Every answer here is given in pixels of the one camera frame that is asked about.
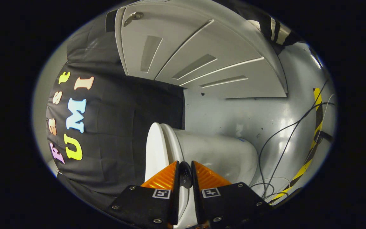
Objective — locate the grey cabinet with white top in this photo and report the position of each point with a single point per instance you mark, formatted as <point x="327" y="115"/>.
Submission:
<point x="202" y="47"/>

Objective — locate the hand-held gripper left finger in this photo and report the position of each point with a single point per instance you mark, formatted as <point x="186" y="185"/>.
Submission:
<point x="175" y="190"/>

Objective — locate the yellow black hazard tape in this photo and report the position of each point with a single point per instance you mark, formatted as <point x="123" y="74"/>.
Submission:
<point x="317" y="127"/>

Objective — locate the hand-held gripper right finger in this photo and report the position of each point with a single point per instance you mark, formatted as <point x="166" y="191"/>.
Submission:
<point x="195" y="190"/>

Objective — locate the black white striped cloth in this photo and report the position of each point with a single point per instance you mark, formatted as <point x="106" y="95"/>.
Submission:
<point x="276" y="30"/>

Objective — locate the black backdrop cloth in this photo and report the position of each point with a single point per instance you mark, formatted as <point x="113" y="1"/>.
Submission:
<point x="113" y="127"/>

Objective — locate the white ceramic toilet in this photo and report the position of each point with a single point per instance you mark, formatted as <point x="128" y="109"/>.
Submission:
<point x="214" y="152"/>

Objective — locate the white toilet lid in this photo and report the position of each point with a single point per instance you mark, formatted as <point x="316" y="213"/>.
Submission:
<point x="154" y="149"/>

